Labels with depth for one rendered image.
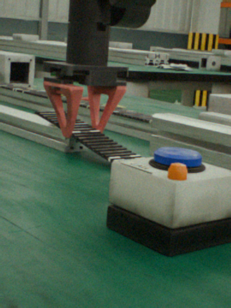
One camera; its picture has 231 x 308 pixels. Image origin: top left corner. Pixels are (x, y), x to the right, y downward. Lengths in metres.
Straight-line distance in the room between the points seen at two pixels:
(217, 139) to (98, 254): 0.18
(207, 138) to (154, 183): 0.13
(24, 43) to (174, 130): 3.78
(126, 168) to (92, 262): 0.09
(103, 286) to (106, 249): 0.07
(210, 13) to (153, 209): 8.33
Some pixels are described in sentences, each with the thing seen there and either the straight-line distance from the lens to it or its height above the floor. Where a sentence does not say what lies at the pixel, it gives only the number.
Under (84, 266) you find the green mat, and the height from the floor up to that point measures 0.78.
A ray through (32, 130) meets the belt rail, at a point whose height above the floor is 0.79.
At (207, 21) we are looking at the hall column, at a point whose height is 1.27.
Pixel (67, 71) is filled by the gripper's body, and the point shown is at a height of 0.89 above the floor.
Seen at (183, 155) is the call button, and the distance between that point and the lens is 0.48.
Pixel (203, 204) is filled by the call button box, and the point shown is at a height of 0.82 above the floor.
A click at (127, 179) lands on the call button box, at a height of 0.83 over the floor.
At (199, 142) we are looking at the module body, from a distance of 0.60.
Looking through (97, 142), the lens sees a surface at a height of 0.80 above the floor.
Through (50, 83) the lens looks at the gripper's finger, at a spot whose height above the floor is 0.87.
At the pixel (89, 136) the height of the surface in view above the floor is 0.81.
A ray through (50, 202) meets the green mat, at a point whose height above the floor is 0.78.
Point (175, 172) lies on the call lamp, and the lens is 0.45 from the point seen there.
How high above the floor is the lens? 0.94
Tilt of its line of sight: 12 degrees down
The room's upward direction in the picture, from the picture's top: 5 degrees clockwise
